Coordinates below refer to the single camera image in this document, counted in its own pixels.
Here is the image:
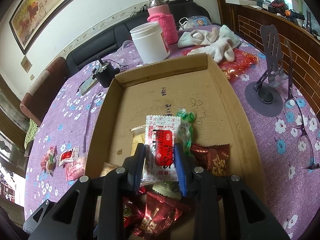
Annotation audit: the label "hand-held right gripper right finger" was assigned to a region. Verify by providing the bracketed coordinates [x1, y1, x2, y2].
[174, 142, 292, 240]

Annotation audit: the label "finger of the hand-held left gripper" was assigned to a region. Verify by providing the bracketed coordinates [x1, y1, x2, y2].
[23, 200, 50, 235]

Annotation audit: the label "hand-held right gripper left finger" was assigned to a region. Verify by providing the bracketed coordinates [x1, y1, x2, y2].
[29, 144, 147, 240]

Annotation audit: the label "gold snack packet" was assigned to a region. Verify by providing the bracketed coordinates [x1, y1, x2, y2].
[100, 162, 121, 178]

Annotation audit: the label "beige snack packet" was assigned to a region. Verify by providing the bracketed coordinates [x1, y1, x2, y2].
[130, 126, 148, 155]

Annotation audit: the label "green edged clear snack packet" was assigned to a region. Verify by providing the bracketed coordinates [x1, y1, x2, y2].
[179, 121, 194, 157]
[176, 108, 196, 123]

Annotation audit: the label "white red-print snack packet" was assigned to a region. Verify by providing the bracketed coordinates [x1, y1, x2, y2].
[142, 114, 181, 183]

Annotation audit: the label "cardboard box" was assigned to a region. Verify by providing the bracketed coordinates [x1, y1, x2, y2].
[84, 54, 267, 233]

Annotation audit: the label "pale green print snack packet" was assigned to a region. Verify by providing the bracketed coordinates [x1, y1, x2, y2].
[151, 181, 182, 200]

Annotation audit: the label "dark red snack packet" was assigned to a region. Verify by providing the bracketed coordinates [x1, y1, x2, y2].
[132, 191, 192, 238]
[190, 143, 231, 178]

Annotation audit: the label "red packet with round logo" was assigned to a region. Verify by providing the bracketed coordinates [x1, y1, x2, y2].
[122, 197, 146, 228]

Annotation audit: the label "pink printed snack packet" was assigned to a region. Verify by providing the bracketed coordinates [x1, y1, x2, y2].
[40, 145, 57, 175]

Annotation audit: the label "plain pink snack packet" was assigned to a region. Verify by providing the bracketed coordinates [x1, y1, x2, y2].
[65, 155, 87, 182]

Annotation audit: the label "red and white snack packet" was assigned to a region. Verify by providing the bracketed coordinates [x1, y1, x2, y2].
[56, 146, 80, 167]

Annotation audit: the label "green patterned cloth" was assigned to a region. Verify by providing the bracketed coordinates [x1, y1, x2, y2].
[24, 119, 40, 149]

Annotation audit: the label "purple floral tablecloth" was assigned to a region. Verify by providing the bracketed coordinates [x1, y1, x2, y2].
[24, 22, 320, 240]

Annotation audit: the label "yellow green notebook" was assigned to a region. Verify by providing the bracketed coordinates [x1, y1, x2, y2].
[78, 75, 99, 96]

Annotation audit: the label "black cup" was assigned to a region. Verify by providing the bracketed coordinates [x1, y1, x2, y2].
[96, 57, 120, 88]

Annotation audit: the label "grey phone stand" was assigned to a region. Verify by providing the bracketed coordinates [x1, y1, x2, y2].
[245, 24, 292, 117]

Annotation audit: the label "clear plastic cup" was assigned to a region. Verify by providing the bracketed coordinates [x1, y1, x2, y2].
[119, 40, 140, 63]

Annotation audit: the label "red and gold plastic wrapping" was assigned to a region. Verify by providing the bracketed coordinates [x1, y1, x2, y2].
[182, 49, 260, 80]

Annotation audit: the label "brown armchair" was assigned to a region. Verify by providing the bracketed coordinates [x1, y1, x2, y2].
[19, 56, 68, 127]

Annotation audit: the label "white plastic jar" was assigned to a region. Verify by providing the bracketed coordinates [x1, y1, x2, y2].
[130, 21, 171, 64]

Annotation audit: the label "purple framed eyeglasses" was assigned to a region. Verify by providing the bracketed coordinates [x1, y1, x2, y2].
[284, 40, 320, 170]

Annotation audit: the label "white sock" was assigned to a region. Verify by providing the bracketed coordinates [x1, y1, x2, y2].
[186, 25, 242, 63]
[178, 27, 218, 48]

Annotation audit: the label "black leather sofa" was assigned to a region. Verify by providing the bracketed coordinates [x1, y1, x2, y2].
[65, 0, 213, 80]

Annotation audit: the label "clear bag with blue label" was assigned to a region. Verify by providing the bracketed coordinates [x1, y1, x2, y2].
[186, 16, 210, 28]

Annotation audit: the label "white cable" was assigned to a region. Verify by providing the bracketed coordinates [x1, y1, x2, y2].
[178, 17, 190, 30]

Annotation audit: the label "small wall plaque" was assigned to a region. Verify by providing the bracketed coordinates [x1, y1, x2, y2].
[20, 56, 33, 72]

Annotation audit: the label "framed wall painting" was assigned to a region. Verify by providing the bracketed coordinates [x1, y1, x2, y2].
[9, 0, 100, 55]

